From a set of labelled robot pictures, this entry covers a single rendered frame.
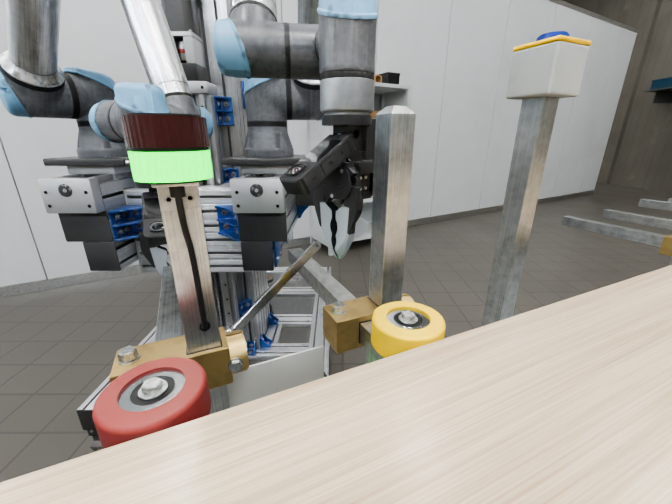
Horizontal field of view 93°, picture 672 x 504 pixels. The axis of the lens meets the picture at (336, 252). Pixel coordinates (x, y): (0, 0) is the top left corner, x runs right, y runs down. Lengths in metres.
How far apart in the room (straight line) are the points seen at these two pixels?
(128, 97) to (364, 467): 0.60
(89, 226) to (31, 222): 2.03
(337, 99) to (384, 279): 0.25
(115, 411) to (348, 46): 0.44
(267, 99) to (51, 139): 2.24
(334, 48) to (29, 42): 0.76
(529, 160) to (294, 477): 0.52
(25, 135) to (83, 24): 0.83
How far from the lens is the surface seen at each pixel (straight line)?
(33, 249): 3.20
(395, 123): 0.41
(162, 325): 0.49
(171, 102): 0.81
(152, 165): 0.28
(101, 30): 3.08
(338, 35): 0.47
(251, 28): 0.57
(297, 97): 1.00
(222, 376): 0.42
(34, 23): 1.04
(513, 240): 0.61
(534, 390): 0.33
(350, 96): 0.46
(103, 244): 1.13
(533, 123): 0.59
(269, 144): 0.98
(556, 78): 0.58
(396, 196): 0.42
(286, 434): 0.26
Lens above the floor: 1.09
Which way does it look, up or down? 20 degrees down
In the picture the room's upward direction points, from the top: straight up
